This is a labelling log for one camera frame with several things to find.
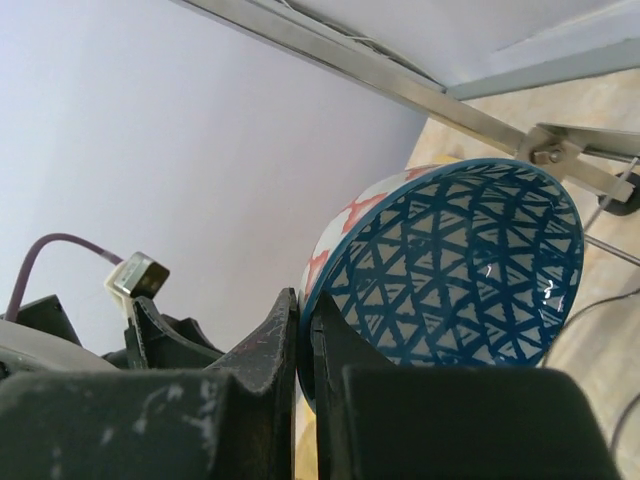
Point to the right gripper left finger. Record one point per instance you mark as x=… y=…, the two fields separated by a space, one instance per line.
x=231 y=420

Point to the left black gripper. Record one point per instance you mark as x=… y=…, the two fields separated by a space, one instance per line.
x=42 y=339

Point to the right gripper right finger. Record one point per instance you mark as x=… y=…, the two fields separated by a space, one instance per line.
x=377 y=420

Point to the blue patterned bowl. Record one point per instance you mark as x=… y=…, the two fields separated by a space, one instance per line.
x=475 y=262

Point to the stainless steel dish rack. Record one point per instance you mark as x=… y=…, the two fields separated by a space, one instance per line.
x=601 y=161

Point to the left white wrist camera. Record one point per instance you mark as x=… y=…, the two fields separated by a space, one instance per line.
x=138 y=276

